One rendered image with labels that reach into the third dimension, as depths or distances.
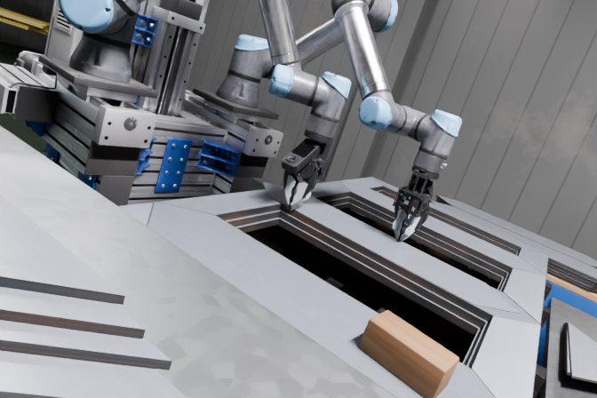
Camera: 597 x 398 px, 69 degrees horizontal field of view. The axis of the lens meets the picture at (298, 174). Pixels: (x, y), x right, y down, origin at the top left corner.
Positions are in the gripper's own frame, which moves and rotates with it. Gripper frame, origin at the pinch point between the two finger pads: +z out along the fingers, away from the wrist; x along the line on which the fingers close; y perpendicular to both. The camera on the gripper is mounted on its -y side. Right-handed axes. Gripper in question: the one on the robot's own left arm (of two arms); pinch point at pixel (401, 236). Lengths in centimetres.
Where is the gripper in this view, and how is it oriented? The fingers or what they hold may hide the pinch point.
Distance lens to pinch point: 124.8
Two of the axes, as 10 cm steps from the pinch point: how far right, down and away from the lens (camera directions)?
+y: -5.1, 0.4, -8.6
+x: 8.0, 3.9, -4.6
